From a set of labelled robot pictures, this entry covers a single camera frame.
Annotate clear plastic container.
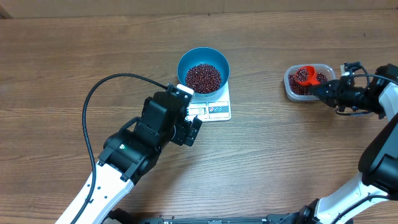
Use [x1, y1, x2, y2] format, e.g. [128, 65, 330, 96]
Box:
[284, 63, 336, 102]

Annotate red beans in scoop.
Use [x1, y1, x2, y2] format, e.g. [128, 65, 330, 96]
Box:
[295, 67, 308, 82]

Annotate white digital kitchen scale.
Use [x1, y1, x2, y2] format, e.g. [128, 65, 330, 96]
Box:
[186, 82, 231, 122]

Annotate blue bowl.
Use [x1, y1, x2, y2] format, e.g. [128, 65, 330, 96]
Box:
[177, 47, 231, 96]

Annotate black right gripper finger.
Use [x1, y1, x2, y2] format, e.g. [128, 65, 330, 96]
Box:
[311, 90, 337, 108]
[308, 80, 340, 93]

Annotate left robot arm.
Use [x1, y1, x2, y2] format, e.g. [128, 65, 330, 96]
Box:
[57, 84, 202, 223]

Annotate red beans in bowl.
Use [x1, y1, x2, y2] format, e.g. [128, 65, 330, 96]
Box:
[185, 63, 222, 94]

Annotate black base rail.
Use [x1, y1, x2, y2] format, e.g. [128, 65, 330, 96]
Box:
[103, 208, 318, 224]

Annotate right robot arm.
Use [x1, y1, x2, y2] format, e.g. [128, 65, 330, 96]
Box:
[292, 62, 397, 223]

